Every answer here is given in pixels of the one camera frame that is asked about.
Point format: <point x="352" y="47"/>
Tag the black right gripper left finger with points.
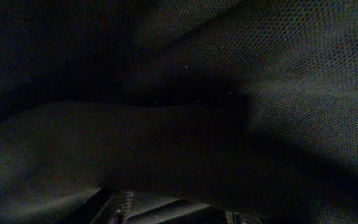
<point x="106" y="206"/>

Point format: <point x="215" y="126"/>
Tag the black polo shirt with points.
<point x="247" y="106"/>

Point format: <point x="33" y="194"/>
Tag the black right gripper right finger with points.
<point x="185" y="212"/>

